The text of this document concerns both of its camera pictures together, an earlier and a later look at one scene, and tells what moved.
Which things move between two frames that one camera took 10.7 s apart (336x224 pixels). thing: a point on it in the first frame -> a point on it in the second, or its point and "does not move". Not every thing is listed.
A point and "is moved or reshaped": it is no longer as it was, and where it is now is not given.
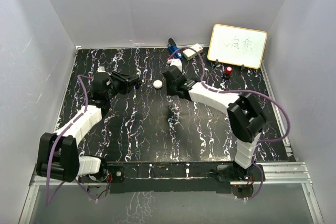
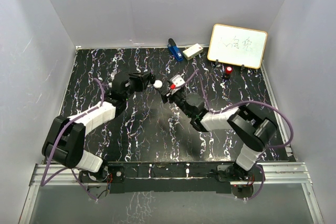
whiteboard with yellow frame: [237, 45] does not move
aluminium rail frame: [282, 173] does not move
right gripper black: [169, 92] -> [165, 95]
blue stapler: [173, 47] does not move
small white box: [189, 53] does not move
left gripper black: [127, 82] -> [141, 79]
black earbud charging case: [137, 83] is moved or reshaped
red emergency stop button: [229, 70] does not move
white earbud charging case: [157, 84] does not move
